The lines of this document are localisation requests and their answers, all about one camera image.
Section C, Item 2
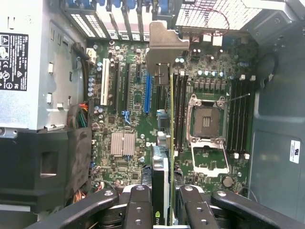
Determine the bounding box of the CPU socket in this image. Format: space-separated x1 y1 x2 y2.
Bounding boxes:
185 94 230 145

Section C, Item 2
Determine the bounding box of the white expansion slot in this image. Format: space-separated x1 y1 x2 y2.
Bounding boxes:
100 58 111 106

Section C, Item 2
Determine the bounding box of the green motherboard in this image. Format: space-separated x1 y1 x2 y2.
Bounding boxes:
85 31 262 200

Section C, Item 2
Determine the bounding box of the metal socket cover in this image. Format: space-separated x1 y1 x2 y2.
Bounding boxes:
190 139 231 177

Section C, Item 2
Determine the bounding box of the long black expansion slot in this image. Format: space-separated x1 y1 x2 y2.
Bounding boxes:
113 61 120 113
123 63 131 113

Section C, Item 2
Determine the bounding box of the black RAM slot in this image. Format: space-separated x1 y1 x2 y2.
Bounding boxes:
239 77 246 155
234 77 242 155
229 77 237 155
244 77 252 156

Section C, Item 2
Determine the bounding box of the metal fan grille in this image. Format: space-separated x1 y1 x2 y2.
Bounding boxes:
175 0 265 32

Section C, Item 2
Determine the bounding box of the thin metal locking lever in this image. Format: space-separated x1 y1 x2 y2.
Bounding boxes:
218 93 251 105

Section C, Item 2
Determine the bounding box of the blue expansion slot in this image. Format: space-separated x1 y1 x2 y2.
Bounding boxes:
143 71 153 115

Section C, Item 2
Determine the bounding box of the open black PC case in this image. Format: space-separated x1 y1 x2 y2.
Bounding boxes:
0 0 305 229

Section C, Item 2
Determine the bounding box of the medium black expansion slot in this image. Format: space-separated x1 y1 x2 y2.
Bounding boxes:
156 84 163 111

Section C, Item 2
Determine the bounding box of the coloured power wire bundle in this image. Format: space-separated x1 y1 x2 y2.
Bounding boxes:
67 101 89 131

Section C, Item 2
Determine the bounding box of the thin red fan wire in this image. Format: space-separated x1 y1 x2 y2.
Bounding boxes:
190 3 231 42

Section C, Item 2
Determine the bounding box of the white fan connector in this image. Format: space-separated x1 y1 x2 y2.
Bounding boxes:
203 33 224 47

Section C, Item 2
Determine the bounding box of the black sleeved power cable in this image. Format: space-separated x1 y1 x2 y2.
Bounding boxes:
71 42 91 105

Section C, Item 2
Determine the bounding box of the grey power supply unit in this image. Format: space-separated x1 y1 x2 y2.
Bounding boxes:
0 0 89 134

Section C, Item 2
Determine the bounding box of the small chipset heatsink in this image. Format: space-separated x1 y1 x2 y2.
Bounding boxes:
110 132 136 157

